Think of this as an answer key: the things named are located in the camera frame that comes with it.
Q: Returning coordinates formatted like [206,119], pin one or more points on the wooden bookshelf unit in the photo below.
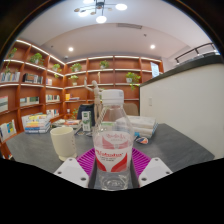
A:
[33,96]

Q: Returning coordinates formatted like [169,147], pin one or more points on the tan upholstered chair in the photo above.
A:
[131,109]

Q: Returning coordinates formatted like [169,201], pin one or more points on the white book stack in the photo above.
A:
[145,126]

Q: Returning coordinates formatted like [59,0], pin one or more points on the wooden artist mannequin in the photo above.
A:
[96,90]

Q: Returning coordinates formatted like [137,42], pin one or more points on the green and white box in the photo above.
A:
[86,120]

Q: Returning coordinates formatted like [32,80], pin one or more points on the black track light rail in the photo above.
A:
[196,50]

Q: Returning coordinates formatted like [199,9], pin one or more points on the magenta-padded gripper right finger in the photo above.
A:
[153,170]

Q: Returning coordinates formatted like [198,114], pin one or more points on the white wall switch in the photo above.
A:
[150,101]

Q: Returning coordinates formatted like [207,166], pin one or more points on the multi-bulb ceiling lamp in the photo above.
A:
[100,10]

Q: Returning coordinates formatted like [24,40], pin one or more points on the clear plastic water bottle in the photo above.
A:
[113,146]

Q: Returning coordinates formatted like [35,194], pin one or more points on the round recessed ceiling light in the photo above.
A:
[70,49]
[152,46]

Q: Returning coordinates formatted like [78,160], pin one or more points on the ceiling air vent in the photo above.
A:
[129,26]

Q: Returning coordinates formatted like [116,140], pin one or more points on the flat pile of magazines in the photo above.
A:
[66,123]

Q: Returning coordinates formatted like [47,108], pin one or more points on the colourful book stack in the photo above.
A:
[36,123]

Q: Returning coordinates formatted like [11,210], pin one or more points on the cream white cup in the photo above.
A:
[63,141]

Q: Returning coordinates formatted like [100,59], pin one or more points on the white counter with dark top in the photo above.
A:
[183,110]

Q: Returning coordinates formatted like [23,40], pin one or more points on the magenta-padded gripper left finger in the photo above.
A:
[71,171]

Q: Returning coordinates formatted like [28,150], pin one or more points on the white curtain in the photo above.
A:
[200,57]

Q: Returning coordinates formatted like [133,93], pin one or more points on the dark blue chair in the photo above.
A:
[85,111]

